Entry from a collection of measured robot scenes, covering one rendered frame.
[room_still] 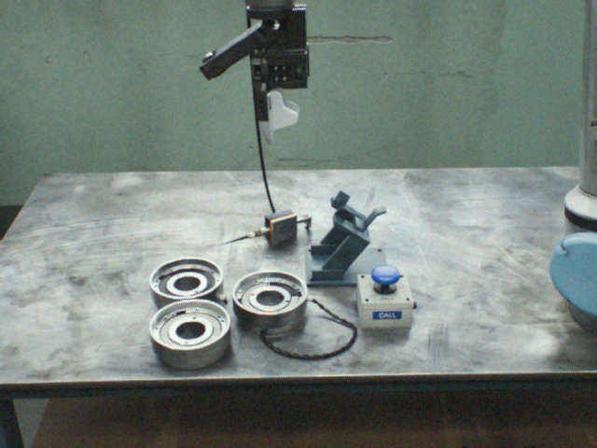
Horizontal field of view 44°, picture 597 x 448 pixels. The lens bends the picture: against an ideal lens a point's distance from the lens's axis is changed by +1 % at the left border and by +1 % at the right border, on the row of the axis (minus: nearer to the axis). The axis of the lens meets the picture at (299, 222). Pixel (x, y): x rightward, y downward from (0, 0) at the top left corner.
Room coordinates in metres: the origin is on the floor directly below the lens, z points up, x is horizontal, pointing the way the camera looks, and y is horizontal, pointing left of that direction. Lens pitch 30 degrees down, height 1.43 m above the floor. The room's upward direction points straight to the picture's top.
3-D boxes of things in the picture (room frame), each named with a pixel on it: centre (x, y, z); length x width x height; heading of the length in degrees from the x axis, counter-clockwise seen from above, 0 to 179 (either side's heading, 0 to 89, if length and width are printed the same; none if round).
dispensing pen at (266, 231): (1.04, 0.05, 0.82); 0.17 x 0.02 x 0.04; 121
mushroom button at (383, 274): (0.83, -0.12, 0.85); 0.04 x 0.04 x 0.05
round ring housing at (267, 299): (0.83, 0.04, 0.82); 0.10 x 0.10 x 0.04
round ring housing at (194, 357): (0.76, 0.14, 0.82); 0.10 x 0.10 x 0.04
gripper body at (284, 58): (1.07, 0.03, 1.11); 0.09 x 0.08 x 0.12; 87
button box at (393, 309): (0.83, -0.12, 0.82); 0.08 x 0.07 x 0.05; 92
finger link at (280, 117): (1.05, 0.03, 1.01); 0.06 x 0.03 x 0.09; 87
